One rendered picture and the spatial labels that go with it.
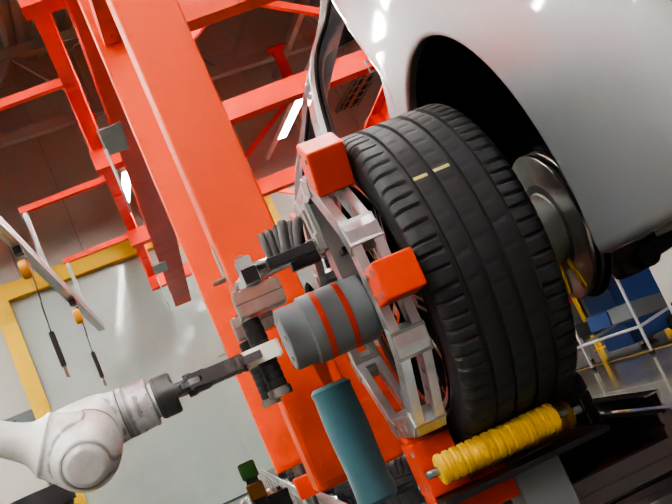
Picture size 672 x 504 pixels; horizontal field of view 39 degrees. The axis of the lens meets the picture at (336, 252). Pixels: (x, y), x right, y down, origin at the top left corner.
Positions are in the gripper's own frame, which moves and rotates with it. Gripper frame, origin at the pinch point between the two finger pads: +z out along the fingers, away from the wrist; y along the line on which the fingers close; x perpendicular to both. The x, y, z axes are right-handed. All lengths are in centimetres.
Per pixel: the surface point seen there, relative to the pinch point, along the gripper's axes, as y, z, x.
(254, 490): -54, -10, -24
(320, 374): -60, 15, -5
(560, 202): -7, 66, 5
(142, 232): -909, -5, 250
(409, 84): -31, 57, 45
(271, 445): -253, 6, -19
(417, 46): -15, 57, 48
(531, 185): -16, 67, 11
